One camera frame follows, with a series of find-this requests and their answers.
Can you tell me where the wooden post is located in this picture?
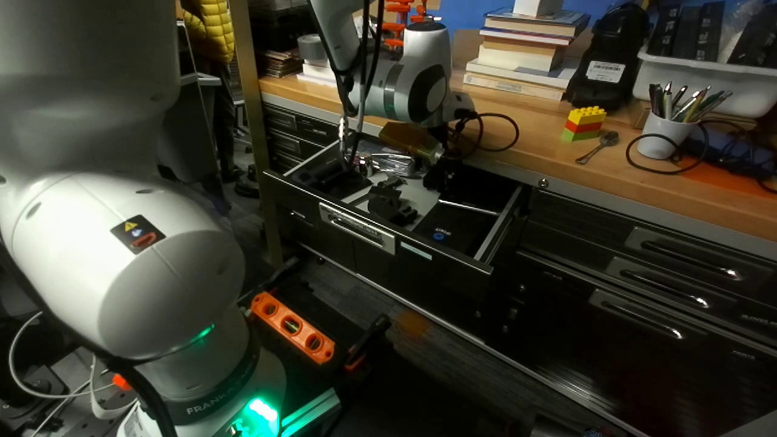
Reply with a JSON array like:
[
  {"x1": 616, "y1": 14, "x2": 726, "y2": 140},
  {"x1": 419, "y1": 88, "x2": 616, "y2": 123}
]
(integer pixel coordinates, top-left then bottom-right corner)
[{"x1": 227, "y1": 0, "x2": 285, "y2": 269}]

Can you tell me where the yellow red green lego stack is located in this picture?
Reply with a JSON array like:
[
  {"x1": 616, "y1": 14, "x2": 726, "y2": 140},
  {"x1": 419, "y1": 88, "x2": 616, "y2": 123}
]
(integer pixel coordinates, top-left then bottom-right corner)
[{"x1": 560, "y1": 104, "x2": 610, "y2": 143}]

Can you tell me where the black tool cabinet drawer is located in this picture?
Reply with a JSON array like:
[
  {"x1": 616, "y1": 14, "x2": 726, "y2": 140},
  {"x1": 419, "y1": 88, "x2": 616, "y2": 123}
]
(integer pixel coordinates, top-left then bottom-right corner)
[{"x1": 259, "y1": 132, "x2": 528, "y2": 331}]

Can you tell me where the yellow puffer jacket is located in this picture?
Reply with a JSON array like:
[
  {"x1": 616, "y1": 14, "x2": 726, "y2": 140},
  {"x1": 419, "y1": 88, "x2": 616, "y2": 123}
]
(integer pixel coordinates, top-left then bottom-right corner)
[{"x1": 175, "y1": 0, "x2": 238, "y2": 68}]

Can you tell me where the black drawer chrome handle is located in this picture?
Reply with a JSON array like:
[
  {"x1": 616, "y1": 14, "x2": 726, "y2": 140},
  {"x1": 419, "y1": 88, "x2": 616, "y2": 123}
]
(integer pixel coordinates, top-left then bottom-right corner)
[
  {"x1": 519, "y1": 240, "x2": 777, "y2": 336},
  {"x1": 516, "y1": 275, "x2": 777, "y2": 372},
  {"x1": 528, "y1": 190, "x2": 777, "y2": 306}
]

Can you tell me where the black tool cabinet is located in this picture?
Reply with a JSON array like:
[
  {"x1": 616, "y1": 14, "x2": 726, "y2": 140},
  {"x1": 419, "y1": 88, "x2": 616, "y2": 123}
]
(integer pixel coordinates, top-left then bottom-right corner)
[{"x1": 258, "y1": 92, "x2": 777, "y2": 437}]

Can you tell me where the dark cable bundle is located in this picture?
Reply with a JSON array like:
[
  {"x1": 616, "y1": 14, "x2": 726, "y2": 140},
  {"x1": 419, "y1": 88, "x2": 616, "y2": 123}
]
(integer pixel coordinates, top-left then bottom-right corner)
[{"x1": 687, "y1": 120, "x2": 777, "y2": 198}]

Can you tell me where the small white box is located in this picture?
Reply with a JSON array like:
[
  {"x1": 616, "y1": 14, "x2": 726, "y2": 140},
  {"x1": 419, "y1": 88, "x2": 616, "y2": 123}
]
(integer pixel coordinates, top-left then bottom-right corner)
[{"x1": 512, "y1": 0, "x2": 565, "y2": 22}]

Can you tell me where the black looped cable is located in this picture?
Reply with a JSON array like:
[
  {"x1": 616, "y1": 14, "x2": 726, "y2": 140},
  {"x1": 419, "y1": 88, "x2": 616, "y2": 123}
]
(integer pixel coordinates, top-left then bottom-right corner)
[{"x1": 623, "y1": 128, "x2": 706, "y2": 178}]

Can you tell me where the black box blue logo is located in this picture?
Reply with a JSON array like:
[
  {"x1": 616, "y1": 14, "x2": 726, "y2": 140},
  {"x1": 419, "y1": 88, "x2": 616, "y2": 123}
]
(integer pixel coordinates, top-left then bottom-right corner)
[{"x1": 411, "y1": 201, "x2": 492, "y2": 263}]

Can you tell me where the dark blue flashlight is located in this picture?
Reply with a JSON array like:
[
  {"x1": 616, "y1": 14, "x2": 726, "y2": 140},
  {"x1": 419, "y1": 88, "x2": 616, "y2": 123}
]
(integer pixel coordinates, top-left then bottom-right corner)
[{"x1": 302, "y1": 156, "x2": 363, "y2": 199}]

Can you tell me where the black base cable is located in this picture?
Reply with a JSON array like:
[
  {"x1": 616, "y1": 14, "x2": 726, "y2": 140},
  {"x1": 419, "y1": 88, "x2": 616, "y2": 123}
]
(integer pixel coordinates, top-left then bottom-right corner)
[{"x1": 111, "y1": 361, "x2": 191, "y2": 437}]

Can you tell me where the black thin arm cable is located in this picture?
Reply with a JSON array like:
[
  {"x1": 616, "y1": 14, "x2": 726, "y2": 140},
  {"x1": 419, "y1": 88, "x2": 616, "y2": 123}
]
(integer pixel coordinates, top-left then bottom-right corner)
[{"x1": 446, "y1": 109, "x2": 521, "y2": 157}]

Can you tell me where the grey trash bin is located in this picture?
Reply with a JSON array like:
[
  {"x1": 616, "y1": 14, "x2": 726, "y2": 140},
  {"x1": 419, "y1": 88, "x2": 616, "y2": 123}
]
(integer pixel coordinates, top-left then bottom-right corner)
[{"x1": 156, "y1": 70, "x2": 226, "y2": 184}]

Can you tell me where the dark folder stack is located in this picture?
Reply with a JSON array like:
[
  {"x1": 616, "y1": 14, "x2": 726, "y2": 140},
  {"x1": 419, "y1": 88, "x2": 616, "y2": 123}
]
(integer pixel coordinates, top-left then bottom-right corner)
[{"x1": 261, "y1": 49, "x2": 302, "y2": 80}]

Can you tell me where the orange spirit level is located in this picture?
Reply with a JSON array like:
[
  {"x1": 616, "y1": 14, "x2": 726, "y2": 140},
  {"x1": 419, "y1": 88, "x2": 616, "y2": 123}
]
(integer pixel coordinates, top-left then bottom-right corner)
[{"x1": 247, "y1": 290, "x2": 336, "y2": 366}]

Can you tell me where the black pouch white label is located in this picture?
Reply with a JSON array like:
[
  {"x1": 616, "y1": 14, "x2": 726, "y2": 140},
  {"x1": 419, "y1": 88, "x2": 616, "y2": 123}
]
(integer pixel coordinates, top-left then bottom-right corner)
[{"x1": 562, "y1": 2, "x2": 650, "y2": 114}]

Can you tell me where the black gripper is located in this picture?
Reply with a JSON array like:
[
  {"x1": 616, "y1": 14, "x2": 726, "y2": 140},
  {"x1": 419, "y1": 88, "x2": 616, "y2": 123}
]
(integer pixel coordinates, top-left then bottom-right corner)
[{"x1": 413, "y1": 143, "x2": 460, "y2": 195}]

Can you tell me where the white pen cup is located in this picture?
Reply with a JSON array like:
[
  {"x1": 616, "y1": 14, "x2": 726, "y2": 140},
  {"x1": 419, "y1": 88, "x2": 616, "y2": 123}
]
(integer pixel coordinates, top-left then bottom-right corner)
[{"x1": 636, "y1": 109, "x2": 699, "y2": 162}]

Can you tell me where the black tablet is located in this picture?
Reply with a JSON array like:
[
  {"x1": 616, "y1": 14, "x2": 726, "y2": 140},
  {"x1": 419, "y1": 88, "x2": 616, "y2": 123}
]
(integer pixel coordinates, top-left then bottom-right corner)
[{"x1": 440, "y1": 161, "x2": 525, "y2": 216}]

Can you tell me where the stack of books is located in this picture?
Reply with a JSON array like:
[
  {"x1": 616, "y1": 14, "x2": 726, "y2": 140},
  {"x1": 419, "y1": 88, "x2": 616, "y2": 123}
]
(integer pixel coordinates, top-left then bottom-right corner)
[{"x1": 460, "y1": 9, "x2": 593, "y2": 94}]

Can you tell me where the clear plastic tool bag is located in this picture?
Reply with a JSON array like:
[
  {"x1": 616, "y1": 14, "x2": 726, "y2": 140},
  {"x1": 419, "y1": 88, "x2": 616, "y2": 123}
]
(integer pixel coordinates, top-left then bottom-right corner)
[{"x1": 353, "y1": 149, "x2": 419, "y2": 179}]

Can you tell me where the black rounded flat object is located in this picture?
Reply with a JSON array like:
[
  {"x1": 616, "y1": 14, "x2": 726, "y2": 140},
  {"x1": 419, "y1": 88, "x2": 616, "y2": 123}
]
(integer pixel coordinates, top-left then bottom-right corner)
[{"x1": 375, "y1": 195, "x2": 425, "y2": 230}]

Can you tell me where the white plastic bin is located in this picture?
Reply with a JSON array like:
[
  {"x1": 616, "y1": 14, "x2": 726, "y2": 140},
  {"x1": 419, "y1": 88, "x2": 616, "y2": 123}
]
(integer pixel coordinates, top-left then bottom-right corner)
[{"x1": 630, "y1": 46, "x2": 777, "y2": 120}]

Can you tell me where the black orange clamp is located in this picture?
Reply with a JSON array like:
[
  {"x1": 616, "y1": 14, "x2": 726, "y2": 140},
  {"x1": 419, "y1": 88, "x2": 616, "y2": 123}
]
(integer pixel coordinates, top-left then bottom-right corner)
[{"x1": 341, "y1": 313, "x2": 394, "y2": 377}]

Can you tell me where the white base cable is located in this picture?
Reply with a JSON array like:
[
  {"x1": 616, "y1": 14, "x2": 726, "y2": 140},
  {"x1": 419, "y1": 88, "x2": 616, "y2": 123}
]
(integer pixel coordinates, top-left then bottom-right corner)
[{"x1": 5, "y1": 318, "x2": 123, "y2": 423}]

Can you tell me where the small black key tool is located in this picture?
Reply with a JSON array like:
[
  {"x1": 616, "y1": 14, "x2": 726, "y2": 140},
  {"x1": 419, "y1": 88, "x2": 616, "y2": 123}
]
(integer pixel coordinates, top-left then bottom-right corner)
[{"x1": 576, "y1": 128, "x2": 622, "y2": 167}]

